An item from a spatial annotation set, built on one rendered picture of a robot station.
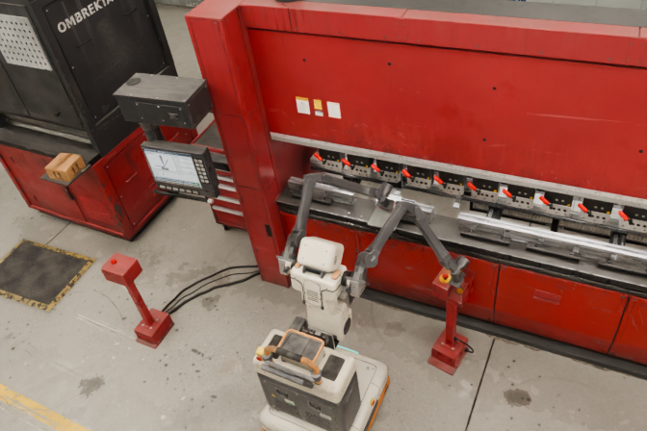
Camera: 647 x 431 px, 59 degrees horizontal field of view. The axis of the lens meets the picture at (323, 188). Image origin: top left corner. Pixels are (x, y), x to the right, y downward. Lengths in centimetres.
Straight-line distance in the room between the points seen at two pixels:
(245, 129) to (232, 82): 34
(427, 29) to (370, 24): 30
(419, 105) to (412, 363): 185
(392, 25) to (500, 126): 78
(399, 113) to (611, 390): 226
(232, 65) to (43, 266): 303
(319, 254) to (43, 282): 312
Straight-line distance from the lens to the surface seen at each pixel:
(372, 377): 384
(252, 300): 469
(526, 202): 350
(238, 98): 352
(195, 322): 470
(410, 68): 315
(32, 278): 568
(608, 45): 289
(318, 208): 399
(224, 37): 333
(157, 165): 377
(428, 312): 439
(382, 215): 370
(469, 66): 305
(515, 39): 292
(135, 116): 363
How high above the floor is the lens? 358
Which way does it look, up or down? 41 degrees down
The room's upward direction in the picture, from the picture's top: 9 degrees counter-clockwise
